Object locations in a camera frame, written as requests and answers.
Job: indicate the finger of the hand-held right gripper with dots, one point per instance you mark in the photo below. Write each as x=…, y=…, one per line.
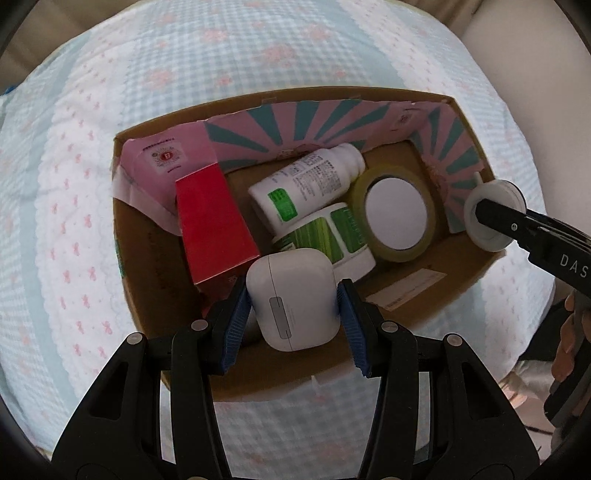
x=508, y=224

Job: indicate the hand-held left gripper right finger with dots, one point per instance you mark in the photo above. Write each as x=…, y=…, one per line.
x=353, y=323

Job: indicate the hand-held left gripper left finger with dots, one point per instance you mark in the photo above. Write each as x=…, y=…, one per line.
x=231, y=323

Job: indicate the white earbud case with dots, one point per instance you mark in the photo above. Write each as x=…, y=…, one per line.
x=291, y=295

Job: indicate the brown cardboard box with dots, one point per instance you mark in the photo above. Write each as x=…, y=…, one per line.
x=406, y=263

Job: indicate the white jar green label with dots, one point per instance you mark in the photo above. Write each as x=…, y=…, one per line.
x=332, y=235

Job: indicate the red carton box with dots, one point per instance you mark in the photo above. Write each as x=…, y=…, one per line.
x=212, y=221

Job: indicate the clear tape roll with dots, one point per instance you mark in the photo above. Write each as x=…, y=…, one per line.
x=392, y=173

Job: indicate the white bottle green label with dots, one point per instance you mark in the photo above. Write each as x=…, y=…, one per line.
x=304, y=180

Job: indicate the person's right hand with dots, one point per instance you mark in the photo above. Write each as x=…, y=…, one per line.
x=570, y=341

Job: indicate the crumpled light blanket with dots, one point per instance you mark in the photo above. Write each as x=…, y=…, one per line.
x=526, y=383

